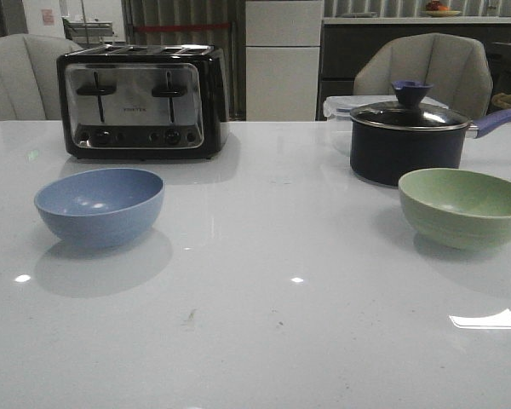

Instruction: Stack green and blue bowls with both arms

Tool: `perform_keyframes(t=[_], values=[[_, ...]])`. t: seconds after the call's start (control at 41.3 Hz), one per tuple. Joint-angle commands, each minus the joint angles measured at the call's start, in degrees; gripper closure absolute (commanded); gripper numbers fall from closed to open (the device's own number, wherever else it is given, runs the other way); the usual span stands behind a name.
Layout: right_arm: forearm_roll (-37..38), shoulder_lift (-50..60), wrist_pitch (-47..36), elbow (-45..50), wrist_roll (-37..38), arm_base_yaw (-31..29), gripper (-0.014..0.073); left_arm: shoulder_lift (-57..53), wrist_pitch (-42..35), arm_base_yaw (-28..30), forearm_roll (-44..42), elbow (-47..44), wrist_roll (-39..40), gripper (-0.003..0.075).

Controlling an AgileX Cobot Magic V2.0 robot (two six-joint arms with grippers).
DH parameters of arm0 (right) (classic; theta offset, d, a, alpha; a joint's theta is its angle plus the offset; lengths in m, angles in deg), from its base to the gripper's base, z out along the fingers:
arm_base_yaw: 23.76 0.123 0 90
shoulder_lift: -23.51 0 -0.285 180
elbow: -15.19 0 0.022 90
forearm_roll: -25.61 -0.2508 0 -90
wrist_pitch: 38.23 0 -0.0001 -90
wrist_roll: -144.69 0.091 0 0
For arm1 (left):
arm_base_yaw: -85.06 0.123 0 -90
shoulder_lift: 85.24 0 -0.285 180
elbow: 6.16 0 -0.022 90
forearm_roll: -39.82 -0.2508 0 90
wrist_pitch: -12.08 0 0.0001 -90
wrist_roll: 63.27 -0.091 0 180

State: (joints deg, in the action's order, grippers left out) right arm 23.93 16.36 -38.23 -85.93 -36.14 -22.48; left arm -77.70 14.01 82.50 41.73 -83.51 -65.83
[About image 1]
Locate grey armchair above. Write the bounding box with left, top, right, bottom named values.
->
left=0, top=34, right=81, bottom=121
left=353, top=32, right=493, bottom=119

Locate blue bowl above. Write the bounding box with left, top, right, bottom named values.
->
left=34, top=168, right=165, bottom=249

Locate dark blue saucepan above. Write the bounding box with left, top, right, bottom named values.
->
left=350, top=109, right=511, bottom=186

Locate grey armchair right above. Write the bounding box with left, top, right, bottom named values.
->
left=353, top=32, right=493, bottom=119

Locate glass pot lid blue knob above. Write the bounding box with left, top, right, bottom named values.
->
left=350, top=80, right=469, bottom=131

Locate fruit bowl on counter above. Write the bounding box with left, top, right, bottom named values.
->
left=423, top=1, right=461, bottom=18

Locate green bowl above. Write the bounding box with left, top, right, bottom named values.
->
left=398, top=168, right=511, bottom=251

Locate grey armchair left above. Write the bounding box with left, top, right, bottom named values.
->
left=0, top=34, right=81, bottom=121

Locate black and chrome toaster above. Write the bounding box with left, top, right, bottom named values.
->
left=57, top=44, right=229, bottom=159

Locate white refrigerator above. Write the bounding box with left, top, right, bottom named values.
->
left=245, top=1, right=324, bottom=121

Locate brown basket at right edge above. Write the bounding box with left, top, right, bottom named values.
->
left=490, top=93, right=511, bottom=112

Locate clear plastic food container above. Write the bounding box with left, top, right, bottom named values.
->
left=323, top=94, right=450, bottom=157

